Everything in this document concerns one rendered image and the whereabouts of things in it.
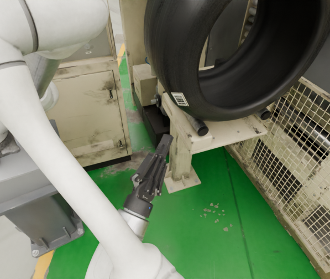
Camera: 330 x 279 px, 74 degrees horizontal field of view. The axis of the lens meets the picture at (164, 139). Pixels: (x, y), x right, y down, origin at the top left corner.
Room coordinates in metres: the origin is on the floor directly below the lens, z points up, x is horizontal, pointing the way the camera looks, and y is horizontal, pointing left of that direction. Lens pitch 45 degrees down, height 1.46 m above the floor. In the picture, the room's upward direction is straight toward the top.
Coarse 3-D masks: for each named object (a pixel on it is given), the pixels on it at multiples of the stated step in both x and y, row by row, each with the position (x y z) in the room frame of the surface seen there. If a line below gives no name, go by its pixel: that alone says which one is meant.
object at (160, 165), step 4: (164, 160) 0.40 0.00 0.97; (160, 164) 0.39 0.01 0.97; (156, 168) 0.38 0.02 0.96; (160, 168) 0.38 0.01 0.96; (156, 172) 0.37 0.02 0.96; (160, 172) 0.37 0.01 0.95; (156, 176) 0.36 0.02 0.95; (156, 180) 0.35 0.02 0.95; (156, 184) 0.34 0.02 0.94; (152, 188) 0.33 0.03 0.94; (152, 192) 0.32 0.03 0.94
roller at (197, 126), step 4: (184, 112) 0.71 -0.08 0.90; (188, 116) 0.67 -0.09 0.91; (188, 120) 0.67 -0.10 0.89; (192, 120) 0.65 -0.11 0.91; (196, 120) 0.64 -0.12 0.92; (200, 120) 0.64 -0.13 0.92; (192, 124) 0.63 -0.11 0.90; (196, 124) 0.62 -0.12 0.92; (200, 124) 0.61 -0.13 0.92; (204, 124) 0.61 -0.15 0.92; (196, 128) 0.61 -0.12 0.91; (200, 128) 0.59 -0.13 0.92; (204, 128) 0.59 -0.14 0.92; (200, 132) 0.59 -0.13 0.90; (204, 132) 0.59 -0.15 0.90
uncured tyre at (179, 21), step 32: (160, 0) 0.67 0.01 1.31; (192, 0) 0.58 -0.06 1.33; (224, 0) 0.58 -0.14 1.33; (288, 0) 0.93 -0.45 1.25; (320, 0) 0.69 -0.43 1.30; (160, 32) 0.61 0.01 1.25; (192, 32) 0.56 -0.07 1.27; (256, 32) 0.96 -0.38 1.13; (288, 32) 0.89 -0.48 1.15; (320, 32) 0.69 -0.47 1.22; (160, 64) 0.60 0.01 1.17; (192, 64) 0.56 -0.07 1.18; (224, 64) 0.93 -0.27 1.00; (256, 64) 0.91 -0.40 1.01; (288, 64) 0.80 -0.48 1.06; (192, 96) 0.56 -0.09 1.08; (224, 96) 0.81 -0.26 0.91; (256, 96) 0.76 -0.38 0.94
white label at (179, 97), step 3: (171, 93) 0.58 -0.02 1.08; (174, 93) 0.57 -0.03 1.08; (177, 93) 0.56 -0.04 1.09; (180, 93) 0.56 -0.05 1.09; (174, 96) 0.58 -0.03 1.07; (177, 96) 0.57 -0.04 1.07; (180, 96) 0.56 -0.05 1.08; (183, 96) 0.56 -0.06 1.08; (177, 99) 0.57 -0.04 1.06; (180, 99) 0.57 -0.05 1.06; (183, 99) 0.56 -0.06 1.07; (177, 102) 0.58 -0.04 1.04; (180, 102) 0.57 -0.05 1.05; (183, 102) 0.57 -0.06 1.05; (186, 102) 0.56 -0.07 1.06; (180, 105) 0.58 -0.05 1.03; (183, 105) 0.57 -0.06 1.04; (186, 105) 0.57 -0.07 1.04
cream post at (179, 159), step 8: (200, 64) 1.00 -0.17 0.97; (176, 136) 0.97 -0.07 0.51; (176, 144) 0.97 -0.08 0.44; (184, 144) 0.98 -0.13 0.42; (176, 152) 0.96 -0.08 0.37; (184, 152) 0.98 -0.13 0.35; (176, 160) 0.96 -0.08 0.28; (184, 160) 0.98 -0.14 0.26; (176, 168) 0.96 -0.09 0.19; (184, 168) 0.99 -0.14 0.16; (176, 176) 0.97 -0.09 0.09; (184, 176) 0.99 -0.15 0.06
